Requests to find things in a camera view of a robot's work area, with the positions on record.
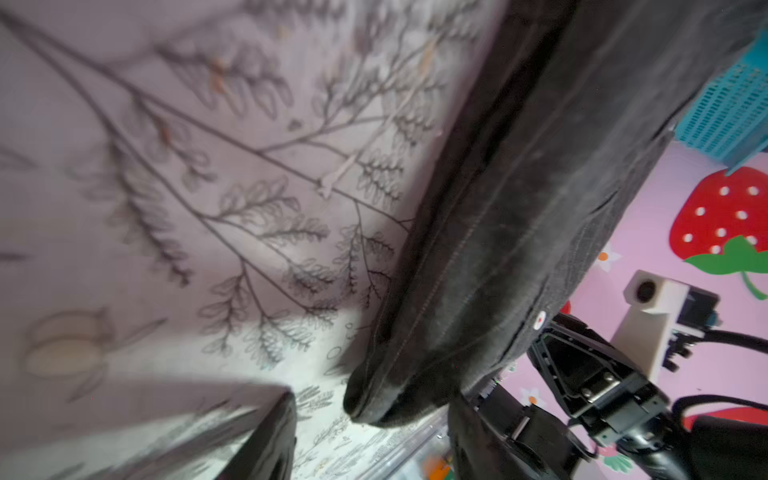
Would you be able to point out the dark grey striped shirt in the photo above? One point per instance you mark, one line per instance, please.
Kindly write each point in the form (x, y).
(574, 105)

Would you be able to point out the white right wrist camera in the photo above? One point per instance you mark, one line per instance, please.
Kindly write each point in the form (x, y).
(655, 303)

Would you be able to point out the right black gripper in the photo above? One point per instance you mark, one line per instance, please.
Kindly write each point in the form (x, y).
(494, 436)

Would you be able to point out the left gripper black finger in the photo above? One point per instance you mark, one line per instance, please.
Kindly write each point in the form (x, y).
(269, 448)

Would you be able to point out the teal plastic basket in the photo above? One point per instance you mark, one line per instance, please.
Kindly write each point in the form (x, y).
(728, 121)

